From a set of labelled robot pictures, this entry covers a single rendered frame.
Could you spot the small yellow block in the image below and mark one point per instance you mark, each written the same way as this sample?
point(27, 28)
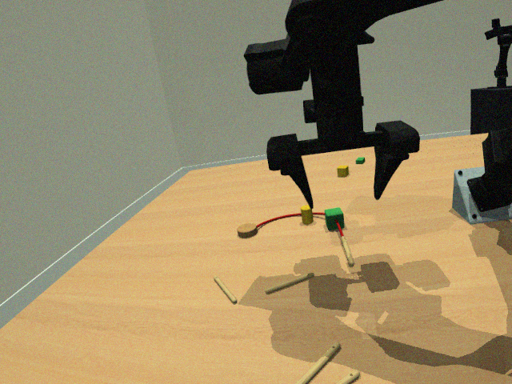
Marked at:
point(343, 171)

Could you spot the olive yellow cylinder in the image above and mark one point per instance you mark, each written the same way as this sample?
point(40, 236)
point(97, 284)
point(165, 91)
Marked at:
point(307, 215)

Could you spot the round wooden button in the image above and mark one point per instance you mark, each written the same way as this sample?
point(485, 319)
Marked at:
point(247, 230)

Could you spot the red string with wooden stick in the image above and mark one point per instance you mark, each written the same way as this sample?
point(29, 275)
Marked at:
point(344, 242)

